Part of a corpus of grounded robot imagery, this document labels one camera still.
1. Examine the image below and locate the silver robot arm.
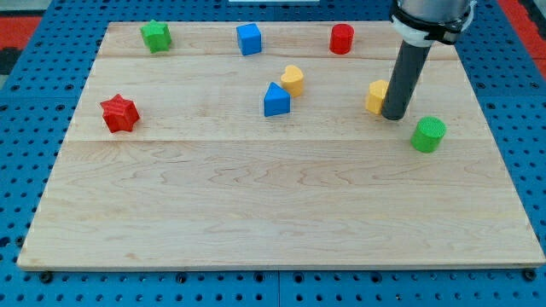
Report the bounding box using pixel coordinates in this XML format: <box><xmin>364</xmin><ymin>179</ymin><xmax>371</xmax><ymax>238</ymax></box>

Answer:
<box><xmin>389</xmin><ymin>0</ymin><xmax>477</xmax><ymax>48</ymax></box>

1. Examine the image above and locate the yellow hexagon block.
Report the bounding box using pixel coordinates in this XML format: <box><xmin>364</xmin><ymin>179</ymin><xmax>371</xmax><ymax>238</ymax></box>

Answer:
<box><xmin>365</xmin><ymin>79</ymin><xmax>389</xmax><ymax>115</ymax></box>

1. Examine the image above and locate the blue triangle block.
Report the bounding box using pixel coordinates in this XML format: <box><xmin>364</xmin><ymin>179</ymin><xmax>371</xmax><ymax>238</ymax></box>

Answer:
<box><xmin>264</xmin><ymin>83</ymin><xmax>291</xmax><ymax>117</ymax></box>

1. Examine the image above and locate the wooden board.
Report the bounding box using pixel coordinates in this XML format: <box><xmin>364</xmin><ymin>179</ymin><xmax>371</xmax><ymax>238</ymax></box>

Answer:
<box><xmin>17</xmin><ymin>22</ymin><xmax>545</xmax><ymax>272</ymax></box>

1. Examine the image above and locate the yellow heart block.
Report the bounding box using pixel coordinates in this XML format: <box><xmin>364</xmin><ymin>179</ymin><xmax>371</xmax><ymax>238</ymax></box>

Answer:
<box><xmin>281</xmin><ymin>65</ymin><xmax>305</xmax><ymax>97</ymax></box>

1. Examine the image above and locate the blue cube block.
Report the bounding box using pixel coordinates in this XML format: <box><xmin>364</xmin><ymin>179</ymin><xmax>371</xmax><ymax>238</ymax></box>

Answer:
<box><xmin>236</xmin><ymin>23</ymin><xmax>262</xmax><ymax>56</ymax></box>

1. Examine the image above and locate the red cylinder block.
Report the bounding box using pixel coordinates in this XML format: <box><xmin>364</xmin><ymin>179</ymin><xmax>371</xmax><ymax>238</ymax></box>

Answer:
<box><xmin>329</xmin><ymin>23</ymin><xmax>355</xmax><ymax>55</ymax></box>

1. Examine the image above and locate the green cylinder block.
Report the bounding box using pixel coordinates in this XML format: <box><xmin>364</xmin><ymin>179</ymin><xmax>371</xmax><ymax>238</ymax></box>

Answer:
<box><xmin>410</xmin><ymin>116</ymin><xmax>447</xmax><ymax>153</ymax></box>

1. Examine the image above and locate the red star block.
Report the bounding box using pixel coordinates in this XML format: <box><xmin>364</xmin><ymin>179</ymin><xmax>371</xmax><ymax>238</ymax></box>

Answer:
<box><xmin>100</xmin><ymin>94</ymin><xmax>140</xmax><ymax>133</ymax></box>

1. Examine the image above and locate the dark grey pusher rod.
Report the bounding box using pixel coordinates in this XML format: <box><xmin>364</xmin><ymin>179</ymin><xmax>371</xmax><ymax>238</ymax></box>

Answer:
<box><xmin>381</xmin><ymin>41</ymin><xmax>431</xmax><ymax>120</ymax></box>

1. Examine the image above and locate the green star block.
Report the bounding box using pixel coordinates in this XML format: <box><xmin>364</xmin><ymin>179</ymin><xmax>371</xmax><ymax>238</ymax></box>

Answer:
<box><xmin>140</xmin><ymin>20</ymin><xmax>171</xmax><ymax>54</ymax></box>

